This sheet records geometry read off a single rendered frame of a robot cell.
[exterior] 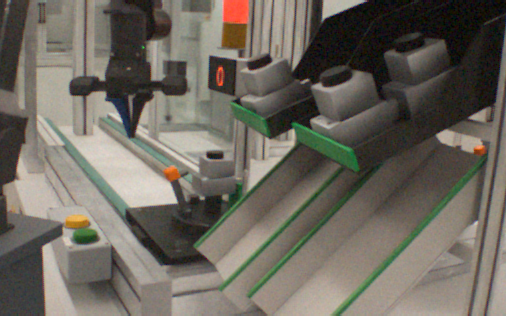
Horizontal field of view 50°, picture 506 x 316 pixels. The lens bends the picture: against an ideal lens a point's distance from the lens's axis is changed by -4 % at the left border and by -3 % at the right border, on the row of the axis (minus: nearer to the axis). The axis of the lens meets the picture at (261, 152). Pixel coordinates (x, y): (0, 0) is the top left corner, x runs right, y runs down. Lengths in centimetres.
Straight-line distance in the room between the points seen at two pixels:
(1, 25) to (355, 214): 45
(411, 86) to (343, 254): 20
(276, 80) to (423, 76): 18
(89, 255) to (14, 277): 25
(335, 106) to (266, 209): 29
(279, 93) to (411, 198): 19
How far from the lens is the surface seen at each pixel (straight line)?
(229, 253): 76
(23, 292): 70
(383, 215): 64
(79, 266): 91
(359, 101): 52
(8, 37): 69
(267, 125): 60
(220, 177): 94
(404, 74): 55
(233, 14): 112
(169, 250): 86
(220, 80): 114
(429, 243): 54
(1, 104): 67
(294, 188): 76
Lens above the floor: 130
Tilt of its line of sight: 13 degrees down
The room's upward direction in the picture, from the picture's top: 4 degrees clockwise
